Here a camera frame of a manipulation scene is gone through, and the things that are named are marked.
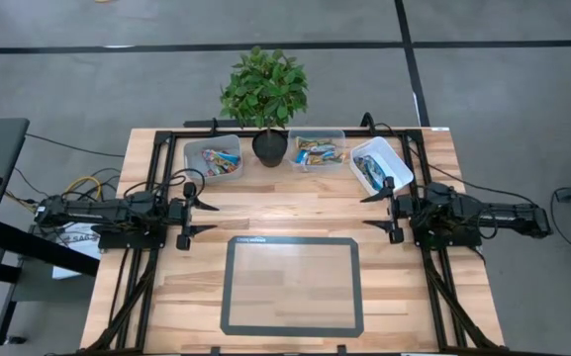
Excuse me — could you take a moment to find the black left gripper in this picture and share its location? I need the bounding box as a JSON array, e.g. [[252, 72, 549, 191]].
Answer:
[[175, 182, 221, 251]]

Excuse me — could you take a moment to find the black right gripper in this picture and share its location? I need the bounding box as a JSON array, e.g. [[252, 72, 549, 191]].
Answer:
[[360, 176, 406, 244]]

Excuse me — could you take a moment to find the light blue oatmeal granola bar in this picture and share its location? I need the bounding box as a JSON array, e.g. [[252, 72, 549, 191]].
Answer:
[[366, 167, 386, 193]]

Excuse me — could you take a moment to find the dark blue granola bar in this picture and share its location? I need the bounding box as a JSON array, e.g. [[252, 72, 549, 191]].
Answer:
[[352, 154, 378, 179]]

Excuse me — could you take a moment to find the white plastic bin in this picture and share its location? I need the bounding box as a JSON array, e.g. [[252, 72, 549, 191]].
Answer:
[[182, 133, 244, 182], [348, 135, 416, 197]]

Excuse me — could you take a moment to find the clear plastic bin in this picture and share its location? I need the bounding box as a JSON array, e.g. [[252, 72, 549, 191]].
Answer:
[[286, 128, 348, 174]]

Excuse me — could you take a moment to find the translucent mat with black border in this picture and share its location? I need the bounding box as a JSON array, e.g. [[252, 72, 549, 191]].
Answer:
[[219, 235, 365, 339]]

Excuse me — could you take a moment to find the white cardboard box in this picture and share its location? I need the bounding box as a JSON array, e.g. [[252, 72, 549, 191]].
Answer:
[[50, 221, 102, 281]]

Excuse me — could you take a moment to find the green plant in black pot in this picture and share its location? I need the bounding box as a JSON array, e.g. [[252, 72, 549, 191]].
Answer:
[[219, 44, 311, 169]]

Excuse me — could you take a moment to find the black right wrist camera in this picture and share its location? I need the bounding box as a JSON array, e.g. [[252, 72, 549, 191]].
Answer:
[[396, 194, 415, 220]]

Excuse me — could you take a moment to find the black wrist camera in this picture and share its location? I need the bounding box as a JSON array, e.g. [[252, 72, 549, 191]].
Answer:
[[167, 197, 186, 223], [396, 194, 415, 220]]

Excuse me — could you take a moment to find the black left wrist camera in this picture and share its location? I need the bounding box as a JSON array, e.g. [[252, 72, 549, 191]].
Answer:
[[167, 197, 186, 223]]

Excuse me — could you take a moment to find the black aluminium table frame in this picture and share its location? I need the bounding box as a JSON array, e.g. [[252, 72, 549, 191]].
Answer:
[[84, 112, 507, 356]]

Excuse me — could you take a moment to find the yellow floor cable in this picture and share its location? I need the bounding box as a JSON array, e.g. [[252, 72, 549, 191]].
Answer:
[[63, 175, 104, 200]]

